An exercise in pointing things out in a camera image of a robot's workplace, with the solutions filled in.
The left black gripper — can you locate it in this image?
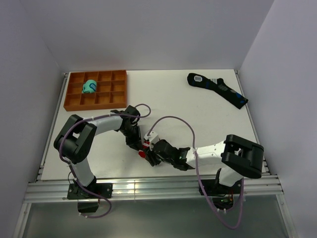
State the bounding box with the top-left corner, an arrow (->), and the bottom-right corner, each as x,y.
120,125 -> 143,152

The red white striped sock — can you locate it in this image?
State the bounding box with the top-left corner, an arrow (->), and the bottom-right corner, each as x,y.
138,140 -> 151,159

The orange compartment tray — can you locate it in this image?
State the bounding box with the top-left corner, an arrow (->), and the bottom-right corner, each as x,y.
64,70 -> 127,112

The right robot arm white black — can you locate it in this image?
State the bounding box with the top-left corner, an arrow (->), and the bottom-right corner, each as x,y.
143,132 -> 264,193

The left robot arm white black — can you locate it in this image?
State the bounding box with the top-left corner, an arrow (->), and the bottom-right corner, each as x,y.
53,106 -> 142,198

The rolled teal sock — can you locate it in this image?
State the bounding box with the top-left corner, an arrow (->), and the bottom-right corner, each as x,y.
82,79 -> 97,94

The black blue patterned sock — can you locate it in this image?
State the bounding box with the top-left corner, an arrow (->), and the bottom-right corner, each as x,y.
187,73 -> 248,109

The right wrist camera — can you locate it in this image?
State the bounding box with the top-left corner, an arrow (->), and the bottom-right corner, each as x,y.
144,131 -> 159,146

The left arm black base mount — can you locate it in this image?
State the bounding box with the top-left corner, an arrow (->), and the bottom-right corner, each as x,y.
66,183 -> 113,215

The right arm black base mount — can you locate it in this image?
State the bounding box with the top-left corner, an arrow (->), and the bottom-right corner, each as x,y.
199,179 -> 243,211

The aluminium table frame rail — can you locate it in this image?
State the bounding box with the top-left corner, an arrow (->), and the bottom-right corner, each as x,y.
23,70 -> 284,201

